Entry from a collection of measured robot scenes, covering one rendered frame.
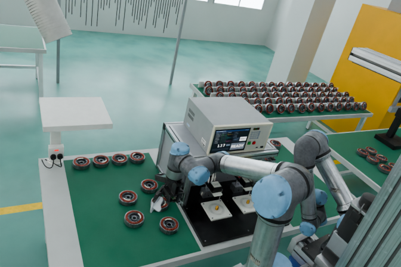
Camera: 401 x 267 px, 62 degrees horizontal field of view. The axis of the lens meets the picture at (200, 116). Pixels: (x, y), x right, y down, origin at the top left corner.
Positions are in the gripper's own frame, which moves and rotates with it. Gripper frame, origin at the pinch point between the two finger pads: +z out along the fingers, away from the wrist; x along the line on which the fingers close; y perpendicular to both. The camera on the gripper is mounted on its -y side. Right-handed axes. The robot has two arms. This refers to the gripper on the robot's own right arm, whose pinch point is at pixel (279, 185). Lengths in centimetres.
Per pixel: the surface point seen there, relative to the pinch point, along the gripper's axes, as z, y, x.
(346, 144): 74, -155, -8
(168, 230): 18, 66, 20
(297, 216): 13.3, -26.7, 27.1
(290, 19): 266, -266, -196
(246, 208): 22.5, 9.1, 18.2
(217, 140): 15.1, 33.7, -28.6
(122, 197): 45, 85, 5
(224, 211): 23.1, 25.8, 17.8
